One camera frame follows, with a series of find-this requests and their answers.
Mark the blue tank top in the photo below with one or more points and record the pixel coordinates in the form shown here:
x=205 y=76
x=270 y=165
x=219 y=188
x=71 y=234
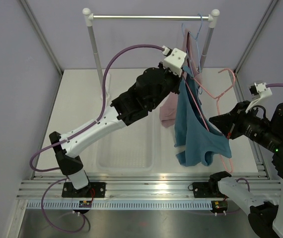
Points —
x=199 y=140

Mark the pink wire hanger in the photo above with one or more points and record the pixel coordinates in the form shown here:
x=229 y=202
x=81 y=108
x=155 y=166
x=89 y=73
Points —
x=217 y=99

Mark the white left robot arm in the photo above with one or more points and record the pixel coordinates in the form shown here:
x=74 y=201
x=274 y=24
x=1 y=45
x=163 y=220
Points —
x=149 y=90

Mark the blue wire hanger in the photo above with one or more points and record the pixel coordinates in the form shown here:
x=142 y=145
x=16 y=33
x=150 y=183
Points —
x=192 y=49

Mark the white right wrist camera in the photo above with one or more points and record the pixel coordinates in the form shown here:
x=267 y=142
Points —
x=259 y=92

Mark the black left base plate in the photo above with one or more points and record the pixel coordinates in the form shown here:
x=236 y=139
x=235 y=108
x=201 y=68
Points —
x=94 y=189

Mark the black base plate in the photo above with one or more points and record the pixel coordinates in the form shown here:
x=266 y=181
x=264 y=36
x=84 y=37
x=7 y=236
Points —
x=203 y=190
x=94 y=189

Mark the pink tank top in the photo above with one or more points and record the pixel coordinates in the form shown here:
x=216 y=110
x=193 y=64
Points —
x=167 y=112

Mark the white slotted cable duct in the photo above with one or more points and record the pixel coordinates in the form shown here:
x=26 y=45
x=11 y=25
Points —
x=121 y=205

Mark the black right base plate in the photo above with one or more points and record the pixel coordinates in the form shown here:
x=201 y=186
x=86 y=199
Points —
x=203 y=190

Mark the white clothes rack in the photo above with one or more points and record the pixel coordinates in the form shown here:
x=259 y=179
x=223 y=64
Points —
x=103 y=75

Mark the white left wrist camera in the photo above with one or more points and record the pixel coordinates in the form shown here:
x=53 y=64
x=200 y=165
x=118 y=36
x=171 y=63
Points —
x=174 y=60

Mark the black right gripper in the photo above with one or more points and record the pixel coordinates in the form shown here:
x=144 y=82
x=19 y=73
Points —
x=229 y=124

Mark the translucent white plastic basket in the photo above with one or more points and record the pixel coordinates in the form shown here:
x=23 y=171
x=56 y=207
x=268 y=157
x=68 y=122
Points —
x=130 y=149

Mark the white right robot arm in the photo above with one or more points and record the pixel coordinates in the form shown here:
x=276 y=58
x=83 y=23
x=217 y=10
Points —
x=265 y=218

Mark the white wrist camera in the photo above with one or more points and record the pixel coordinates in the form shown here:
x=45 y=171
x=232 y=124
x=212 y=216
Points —
x=259 y=92
x=174 y=60

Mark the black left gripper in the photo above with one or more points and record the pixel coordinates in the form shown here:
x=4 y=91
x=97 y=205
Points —
x=176 y=78

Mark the aluminium mounting rail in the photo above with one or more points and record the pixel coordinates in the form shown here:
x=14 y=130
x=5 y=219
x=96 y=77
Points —
x=158 y=186

